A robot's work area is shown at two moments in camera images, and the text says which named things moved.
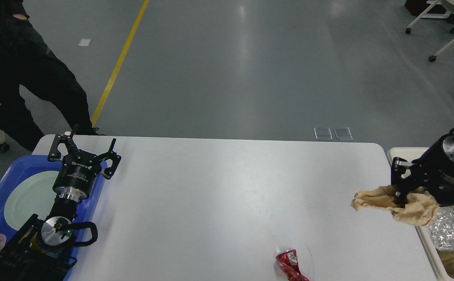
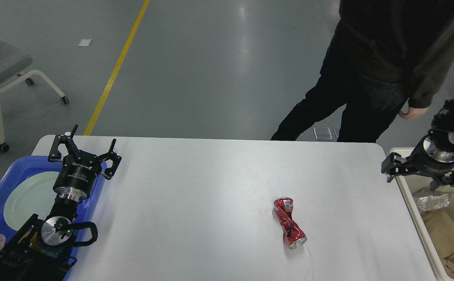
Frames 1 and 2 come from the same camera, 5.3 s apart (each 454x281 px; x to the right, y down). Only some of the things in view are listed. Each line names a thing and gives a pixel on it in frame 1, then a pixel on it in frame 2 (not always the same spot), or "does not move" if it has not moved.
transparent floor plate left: [323, 133] does not move
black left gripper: [79, 168] does not move
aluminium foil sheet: [452, 229] to [426, 203]
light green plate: [35, 195] does not move
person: [11, 53] to [386, 59]
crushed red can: [288, 261] to [294, 235]
